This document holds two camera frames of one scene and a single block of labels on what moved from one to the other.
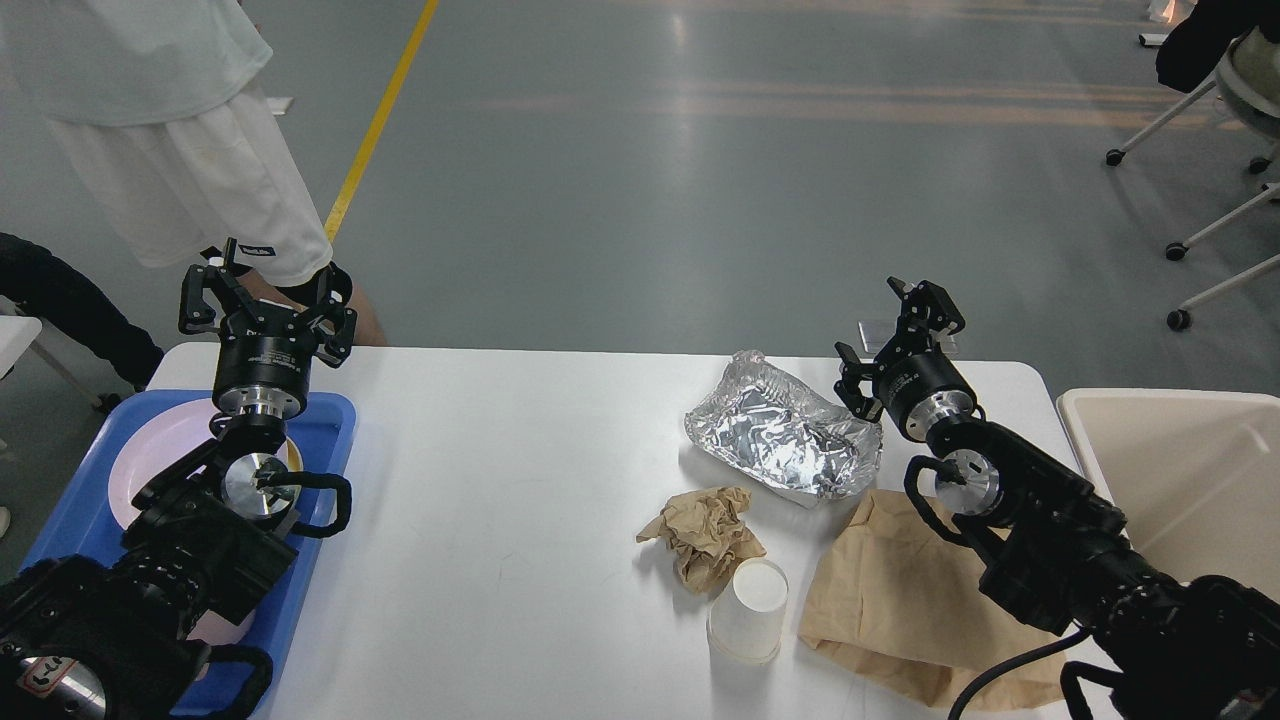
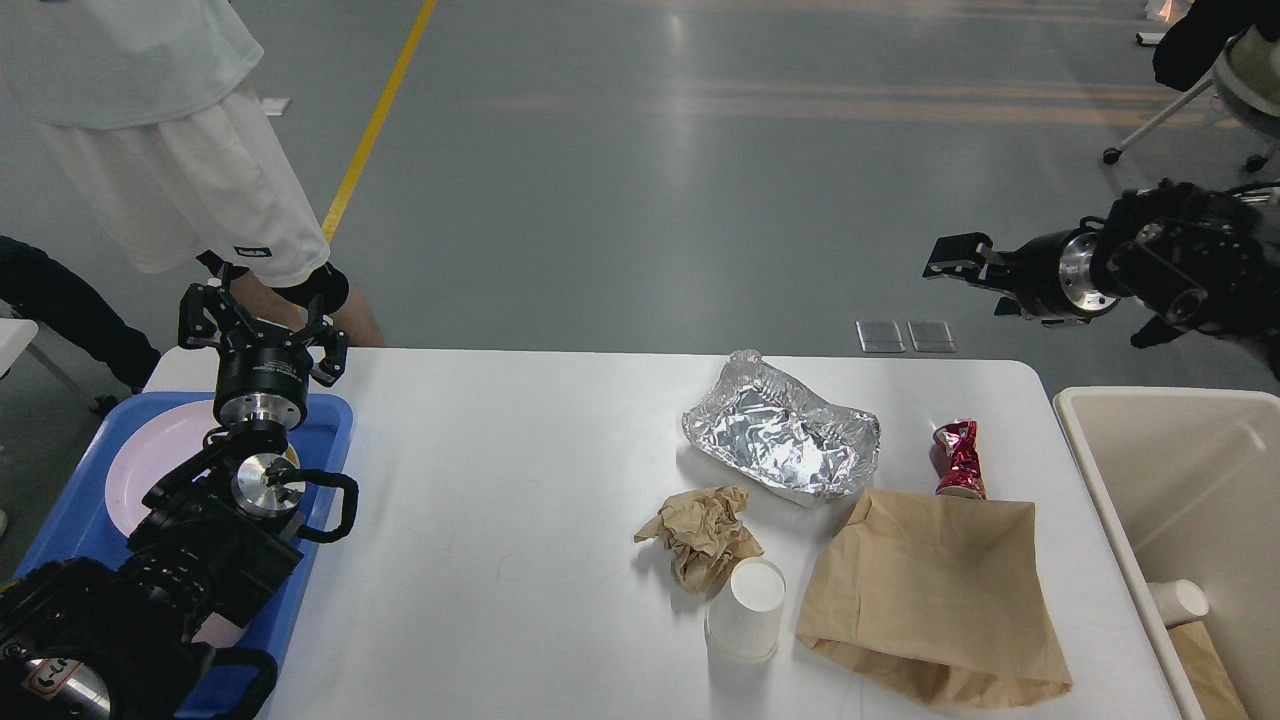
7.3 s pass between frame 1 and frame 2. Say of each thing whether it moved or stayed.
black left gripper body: stayed
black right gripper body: moved
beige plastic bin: stayed
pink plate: stayed
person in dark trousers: stayed
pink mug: stayed
